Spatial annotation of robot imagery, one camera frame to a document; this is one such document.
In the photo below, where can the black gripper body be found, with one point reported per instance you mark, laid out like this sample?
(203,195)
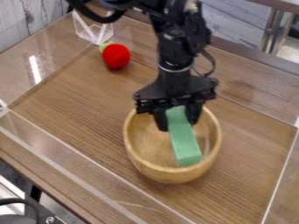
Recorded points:
(192,90)

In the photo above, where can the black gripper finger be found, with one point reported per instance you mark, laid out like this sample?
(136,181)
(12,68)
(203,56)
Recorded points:
(160,119)
(194,111)

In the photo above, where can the green rectangular stick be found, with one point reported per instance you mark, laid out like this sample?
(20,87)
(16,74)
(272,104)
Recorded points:
(186,148)

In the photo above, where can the brown wooden bowl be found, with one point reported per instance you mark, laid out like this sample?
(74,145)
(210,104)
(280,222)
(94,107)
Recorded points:
(150,149)

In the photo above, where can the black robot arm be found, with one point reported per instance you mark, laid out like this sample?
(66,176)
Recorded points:
(183,36)

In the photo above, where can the red felt strawberry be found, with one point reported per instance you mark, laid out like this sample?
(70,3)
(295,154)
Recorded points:
(115,55)

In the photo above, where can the clear acrylic front barrier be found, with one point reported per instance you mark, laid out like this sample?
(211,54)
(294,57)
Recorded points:
(87,187)

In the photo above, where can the black table leg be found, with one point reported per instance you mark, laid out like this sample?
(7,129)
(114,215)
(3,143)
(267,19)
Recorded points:
(36,193)

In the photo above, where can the clear acrylic corner bracket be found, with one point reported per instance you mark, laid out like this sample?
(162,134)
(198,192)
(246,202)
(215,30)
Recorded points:
(96,33)

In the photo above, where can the metal frame in background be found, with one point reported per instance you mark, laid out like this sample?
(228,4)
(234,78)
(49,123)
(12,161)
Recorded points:
(278,27)

